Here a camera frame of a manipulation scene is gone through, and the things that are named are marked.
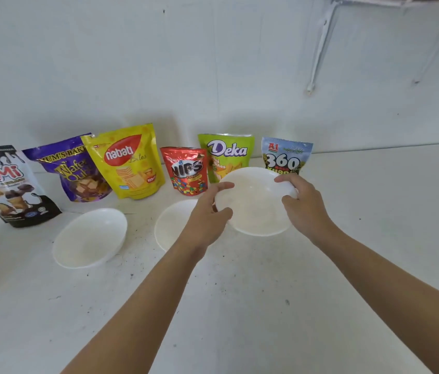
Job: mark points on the person's right hand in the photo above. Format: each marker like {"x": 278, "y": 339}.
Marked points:
{"x": 307, "y": 214}

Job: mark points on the person's left hand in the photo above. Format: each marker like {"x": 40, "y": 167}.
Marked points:
{"x": 202, "y": 229}

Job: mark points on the white round bowl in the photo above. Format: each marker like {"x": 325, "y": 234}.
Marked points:
{"x": 172, "y": 225}
{"x": 256, "y": 206}
{"x": 91, "y": 237}

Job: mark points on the red Nips candy bag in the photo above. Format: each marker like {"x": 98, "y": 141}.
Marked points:
{"x": 186, "y": 171}

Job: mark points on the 360 Kuaci seed bag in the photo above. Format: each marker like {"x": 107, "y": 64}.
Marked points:
{"x": 285, "y": 155}

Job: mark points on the green snack bag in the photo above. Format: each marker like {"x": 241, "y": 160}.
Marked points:
{"x": 227, "y": 151}

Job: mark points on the yellow snack bag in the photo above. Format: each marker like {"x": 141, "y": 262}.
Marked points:
{"x": 130, "y": 163}

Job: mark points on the purple snack bag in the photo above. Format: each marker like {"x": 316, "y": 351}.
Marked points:
{"x": 71, "y": 171}

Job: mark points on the black white snack bag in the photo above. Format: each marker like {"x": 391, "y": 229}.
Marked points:
{"x": 9, "y": 183}

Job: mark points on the person's right forearm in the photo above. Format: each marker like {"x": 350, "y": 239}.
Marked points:
{"x": 398, "y": 299}

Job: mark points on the person's left forearm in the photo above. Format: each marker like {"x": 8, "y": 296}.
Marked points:
{"x": 137, "y": 319}

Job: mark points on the white shelf bracket strut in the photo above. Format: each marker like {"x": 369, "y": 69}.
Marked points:
{"x": 436, "y": 46}
{"x": 324, "y": 40}

